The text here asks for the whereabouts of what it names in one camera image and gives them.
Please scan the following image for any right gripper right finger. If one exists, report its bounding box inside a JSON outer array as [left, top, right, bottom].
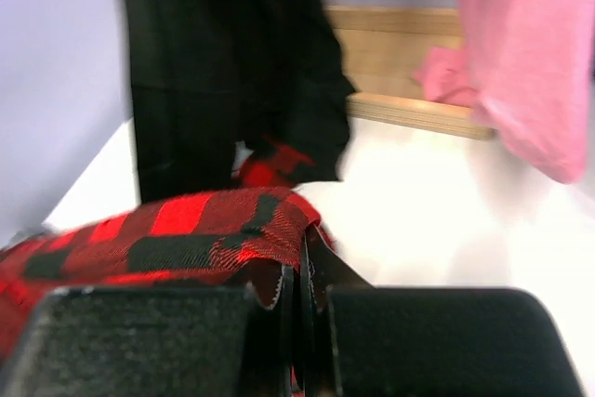
[[297, 227, 583, 396]]

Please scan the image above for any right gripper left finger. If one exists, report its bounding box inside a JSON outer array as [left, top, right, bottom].
[[1, 286, 291, 396]]

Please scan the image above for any red black plaid shirt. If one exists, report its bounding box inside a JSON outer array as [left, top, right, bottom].
[[1, 140, 332, 357]]

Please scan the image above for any pink shirt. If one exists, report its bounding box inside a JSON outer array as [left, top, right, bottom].
[[415, 0, 594, 183]]

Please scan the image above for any wooden clothes rack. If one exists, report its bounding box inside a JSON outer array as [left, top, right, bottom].
[[326, 6, 495, 140]]

